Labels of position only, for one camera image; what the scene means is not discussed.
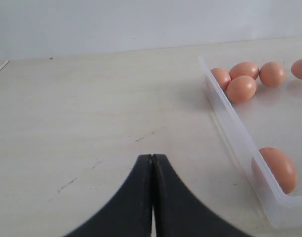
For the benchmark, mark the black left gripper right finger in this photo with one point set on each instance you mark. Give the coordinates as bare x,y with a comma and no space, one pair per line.
178,213

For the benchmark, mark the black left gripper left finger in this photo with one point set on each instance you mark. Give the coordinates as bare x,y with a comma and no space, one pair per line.
129,212

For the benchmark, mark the brown egg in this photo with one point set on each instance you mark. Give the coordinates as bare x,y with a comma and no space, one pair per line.
245,69
272,74
296,69
222,77
241,89
282,168

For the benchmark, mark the clear plastic tray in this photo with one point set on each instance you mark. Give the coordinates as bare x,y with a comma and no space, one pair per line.
273,118

